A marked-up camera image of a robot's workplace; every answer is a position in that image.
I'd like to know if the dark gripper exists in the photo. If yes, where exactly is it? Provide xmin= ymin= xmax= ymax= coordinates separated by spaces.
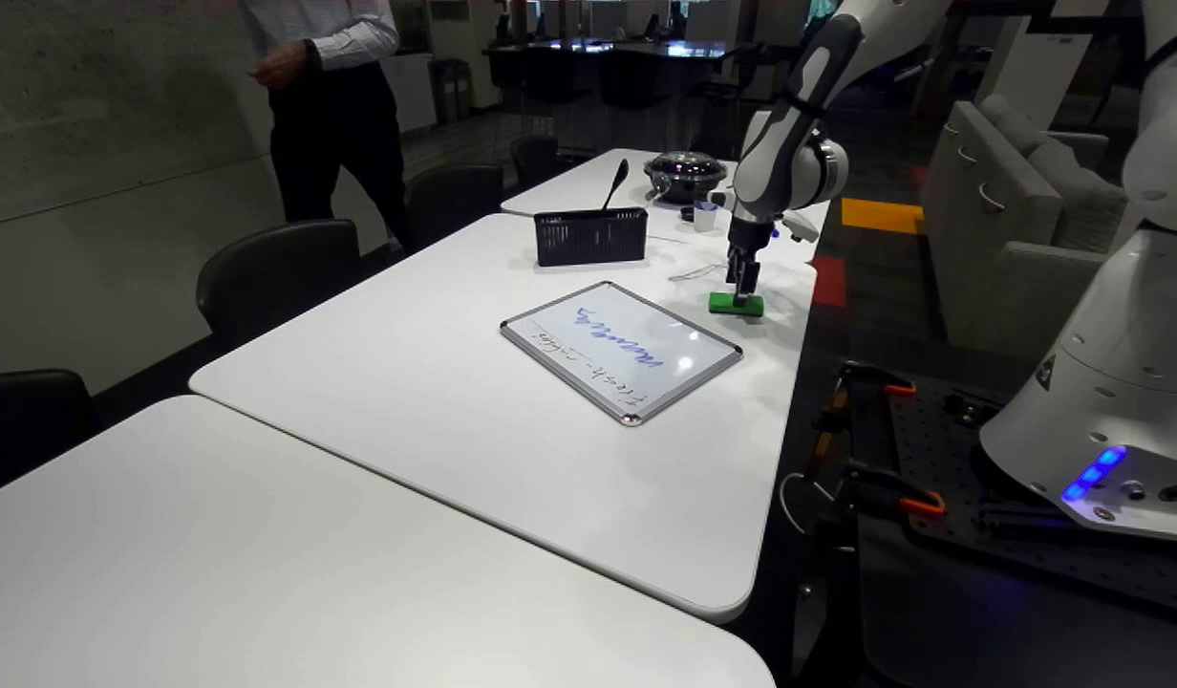
xmin=723 ymin=212 xmax=779 ymax=308

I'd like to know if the green whiteboard duster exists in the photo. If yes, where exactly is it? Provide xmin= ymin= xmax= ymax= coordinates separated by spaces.
xmin=701 ymin=286 xmax=766 ymax=320

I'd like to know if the small metal-framed whiteboard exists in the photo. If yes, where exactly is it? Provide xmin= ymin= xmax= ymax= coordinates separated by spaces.
xmin=496 ymin=274 xmax=747 ymax=431

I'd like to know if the bystander hand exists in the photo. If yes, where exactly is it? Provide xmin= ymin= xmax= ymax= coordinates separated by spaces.
xmin=250 ymin=37 xmax=317 ymax=93

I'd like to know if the black rectangular box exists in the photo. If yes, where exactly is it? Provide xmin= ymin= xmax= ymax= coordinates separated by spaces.
xmin=531 ymin=204 xmax=654 ymax=272

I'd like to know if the black marker pen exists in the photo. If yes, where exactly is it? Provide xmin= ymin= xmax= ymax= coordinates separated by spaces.
xmin=597 ymin=154 xmax=635 ymax=217

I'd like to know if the black office chair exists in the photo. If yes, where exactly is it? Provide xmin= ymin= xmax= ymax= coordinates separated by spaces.
xmin=189 ymin=215 xmax=362 ymax=353
xmin=509 ymin=130 xmax=570 ymax=190
xmin=0 ymin=368 xmax=100 ymax=501
xmin=401 ymin=166 xmax=511 ymax=252

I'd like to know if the white armchair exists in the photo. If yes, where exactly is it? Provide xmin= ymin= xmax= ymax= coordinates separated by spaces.
xmin=922 ymin=93 xmax=1136 ymax=361

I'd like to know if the dark waste bin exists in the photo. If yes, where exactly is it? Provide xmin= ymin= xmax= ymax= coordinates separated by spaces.
xmin=427 ymin=55 xmax=478 ymax=126

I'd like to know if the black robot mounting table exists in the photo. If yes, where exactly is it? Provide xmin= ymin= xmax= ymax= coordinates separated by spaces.
xmin=850 ymin=380 xmax=1177 ymax=688

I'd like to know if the person in white shirt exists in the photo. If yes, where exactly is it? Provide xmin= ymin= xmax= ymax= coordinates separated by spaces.
xmin=238 ymin=0 xmax=417 ymax=256

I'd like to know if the orange-handled black clamp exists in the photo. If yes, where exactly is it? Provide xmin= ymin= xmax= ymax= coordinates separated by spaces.
xmin=844 ymin=455 xmax=953 ymax=526
xmin=815 ymin=361 xmax=924 ymax=444

